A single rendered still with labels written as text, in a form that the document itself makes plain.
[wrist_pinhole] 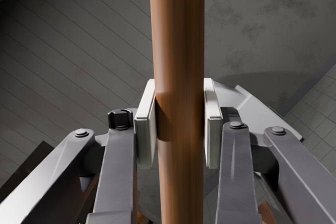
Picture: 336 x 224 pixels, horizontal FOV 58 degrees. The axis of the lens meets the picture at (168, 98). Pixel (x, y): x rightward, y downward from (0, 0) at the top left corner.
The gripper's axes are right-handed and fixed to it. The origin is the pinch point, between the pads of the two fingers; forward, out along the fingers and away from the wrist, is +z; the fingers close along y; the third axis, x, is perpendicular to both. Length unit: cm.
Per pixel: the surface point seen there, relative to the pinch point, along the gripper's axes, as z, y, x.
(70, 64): 333, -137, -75
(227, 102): 274, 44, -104
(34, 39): 333, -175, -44
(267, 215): 157, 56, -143
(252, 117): 271, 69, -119
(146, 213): 153, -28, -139
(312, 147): 260, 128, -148
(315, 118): 293, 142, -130
